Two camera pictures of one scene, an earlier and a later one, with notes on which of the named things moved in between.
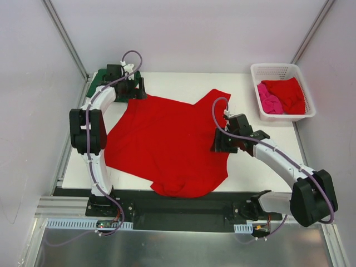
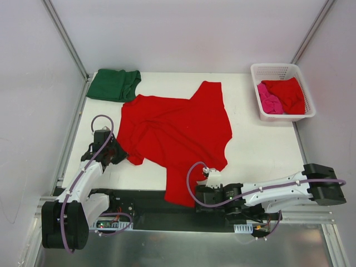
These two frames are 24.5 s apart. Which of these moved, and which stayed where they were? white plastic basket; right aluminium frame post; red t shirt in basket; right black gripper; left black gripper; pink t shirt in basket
Moved: right black gripper; left black gripper
Stayed: right aluminium frame post; white plastic basket; red t shirt in basket; pink t shirt in basket
